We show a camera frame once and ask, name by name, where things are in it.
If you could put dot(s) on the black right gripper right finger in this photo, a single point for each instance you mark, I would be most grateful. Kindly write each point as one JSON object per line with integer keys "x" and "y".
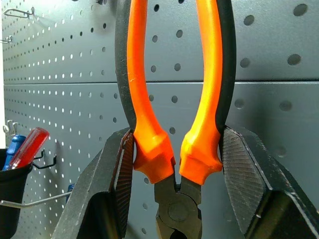
{"x": 261, "y": 179}

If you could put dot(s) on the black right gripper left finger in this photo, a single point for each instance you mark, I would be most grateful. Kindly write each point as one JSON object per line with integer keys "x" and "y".
{"x": 99, "y": 184}

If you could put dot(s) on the orange and black pliers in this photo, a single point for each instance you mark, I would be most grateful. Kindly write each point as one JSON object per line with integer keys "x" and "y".
{"x": 139, "y": 74}

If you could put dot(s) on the grey metal pegboard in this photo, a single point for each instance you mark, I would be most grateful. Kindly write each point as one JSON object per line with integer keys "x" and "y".
{"x": 274, "y": 74}

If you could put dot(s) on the black plastic tool cup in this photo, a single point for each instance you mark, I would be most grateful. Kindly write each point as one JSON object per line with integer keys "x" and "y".
{"x": 11, "y": 194}

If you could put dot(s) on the silver clip peg hook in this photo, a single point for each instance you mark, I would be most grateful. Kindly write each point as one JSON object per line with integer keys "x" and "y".
{"x": 10, "y": 127}

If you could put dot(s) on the small silver peg hook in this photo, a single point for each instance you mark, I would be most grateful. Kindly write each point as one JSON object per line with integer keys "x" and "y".
{"x": 7, "y": 39}

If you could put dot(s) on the silver loop peg hook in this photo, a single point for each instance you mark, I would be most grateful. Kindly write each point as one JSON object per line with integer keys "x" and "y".
{"x": 20, "y": 12}

